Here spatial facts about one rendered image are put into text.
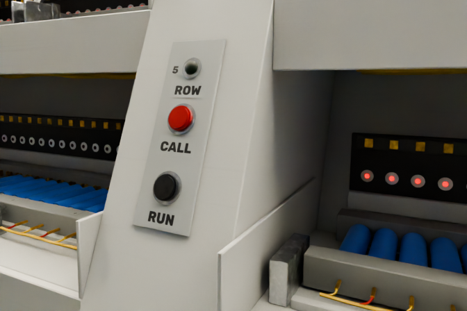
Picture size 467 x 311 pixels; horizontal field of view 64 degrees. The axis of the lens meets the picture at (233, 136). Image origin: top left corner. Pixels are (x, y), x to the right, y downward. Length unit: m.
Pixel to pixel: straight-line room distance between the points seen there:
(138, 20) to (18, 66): 0.14
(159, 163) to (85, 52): 0.13
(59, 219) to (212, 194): 0.17
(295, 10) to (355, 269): 0.16
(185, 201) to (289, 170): 0.10
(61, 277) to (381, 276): 0.21
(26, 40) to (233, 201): 0.26
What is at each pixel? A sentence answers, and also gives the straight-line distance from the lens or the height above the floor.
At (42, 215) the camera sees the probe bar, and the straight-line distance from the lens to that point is 0.37.
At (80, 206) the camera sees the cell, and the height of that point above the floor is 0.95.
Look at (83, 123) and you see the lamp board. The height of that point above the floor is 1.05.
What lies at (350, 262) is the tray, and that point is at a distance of 0.26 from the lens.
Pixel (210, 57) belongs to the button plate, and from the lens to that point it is 0.24.
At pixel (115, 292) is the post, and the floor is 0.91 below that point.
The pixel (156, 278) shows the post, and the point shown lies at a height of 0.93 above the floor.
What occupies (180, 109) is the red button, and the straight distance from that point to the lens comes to 0.23.
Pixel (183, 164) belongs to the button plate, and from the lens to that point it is 0.23.
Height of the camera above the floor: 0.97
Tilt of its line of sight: 12 degrees up
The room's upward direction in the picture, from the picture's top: 10 degrees clockwise
